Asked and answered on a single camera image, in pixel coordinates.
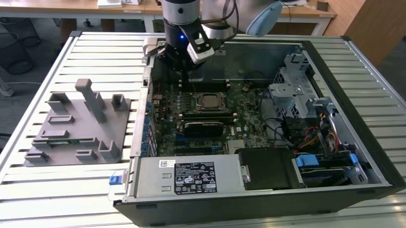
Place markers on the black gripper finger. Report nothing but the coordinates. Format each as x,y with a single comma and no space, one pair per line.
164,55
194,67

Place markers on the silver CPU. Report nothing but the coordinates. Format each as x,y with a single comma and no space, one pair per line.
211,100

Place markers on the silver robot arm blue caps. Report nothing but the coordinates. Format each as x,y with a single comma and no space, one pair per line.
180,10

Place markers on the CPU socket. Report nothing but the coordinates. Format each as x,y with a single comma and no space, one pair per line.
211,109

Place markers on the black RAM slot bank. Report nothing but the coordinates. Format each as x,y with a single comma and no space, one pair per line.
206,118
208,86

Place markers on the round coin battery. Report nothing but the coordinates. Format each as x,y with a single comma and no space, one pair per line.
244,89

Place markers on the white box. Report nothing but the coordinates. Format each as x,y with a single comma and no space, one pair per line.
131,2
109,4

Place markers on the green motherboard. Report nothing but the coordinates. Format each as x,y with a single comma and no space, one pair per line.
250,128

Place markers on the silver drive cage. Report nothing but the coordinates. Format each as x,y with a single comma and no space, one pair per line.
287,93

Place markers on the black expansion slot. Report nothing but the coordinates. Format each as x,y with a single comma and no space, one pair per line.
194,150

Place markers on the silver heat sink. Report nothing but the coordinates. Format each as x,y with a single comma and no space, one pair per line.
236,145

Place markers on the grey parts rack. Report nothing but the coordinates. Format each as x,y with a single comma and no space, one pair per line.
81,133

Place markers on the green RAM stick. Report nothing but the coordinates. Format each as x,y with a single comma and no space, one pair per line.
73,141

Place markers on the black waste bin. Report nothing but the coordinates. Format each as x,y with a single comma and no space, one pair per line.
16,54

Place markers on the silver power supply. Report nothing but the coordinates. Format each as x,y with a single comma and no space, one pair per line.
152,175

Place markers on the small brown box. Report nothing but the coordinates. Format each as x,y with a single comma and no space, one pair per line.
322,6

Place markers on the black plastic fan shroud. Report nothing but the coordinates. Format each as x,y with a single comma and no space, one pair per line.
270,168

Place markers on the white stand foot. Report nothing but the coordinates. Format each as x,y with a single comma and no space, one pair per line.
7,91

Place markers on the hard disk in blue carrier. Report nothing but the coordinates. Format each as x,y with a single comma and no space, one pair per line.
306,162

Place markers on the blue case latch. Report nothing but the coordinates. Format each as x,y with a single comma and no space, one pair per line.
115,180

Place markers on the wooden cabinet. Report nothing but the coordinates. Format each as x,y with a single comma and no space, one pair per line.
374,28

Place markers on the black open PC case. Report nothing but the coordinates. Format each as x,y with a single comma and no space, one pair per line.
222,209

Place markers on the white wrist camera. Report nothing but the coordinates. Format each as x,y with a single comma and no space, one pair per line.
203,55

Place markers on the wooden desk white frame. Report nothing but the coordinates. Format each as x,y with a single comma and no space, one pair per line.
63,9
300,12

